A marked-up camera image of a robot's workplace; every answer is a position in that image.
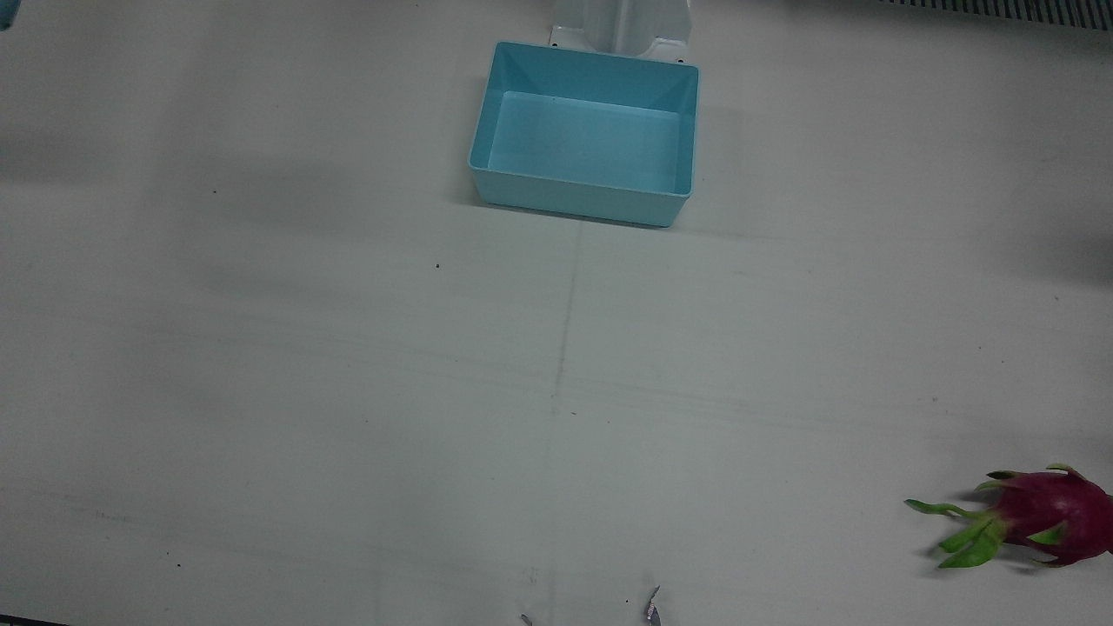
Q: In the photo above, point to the red dragon fruit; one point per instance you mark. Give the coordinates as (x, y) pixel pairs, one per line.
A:
(1052, 513)

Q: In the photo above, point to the light blue plastic bin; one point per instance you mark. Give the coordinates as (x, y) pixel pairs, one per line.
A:
(583, 139)

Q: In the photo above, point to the grey ribbed floor grating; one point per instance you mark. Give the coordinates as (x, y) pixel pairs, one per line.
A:
(1000, 10)

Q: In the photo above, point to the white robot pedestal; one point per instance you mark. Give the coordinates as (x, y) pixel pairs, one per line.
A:
(609, 26)

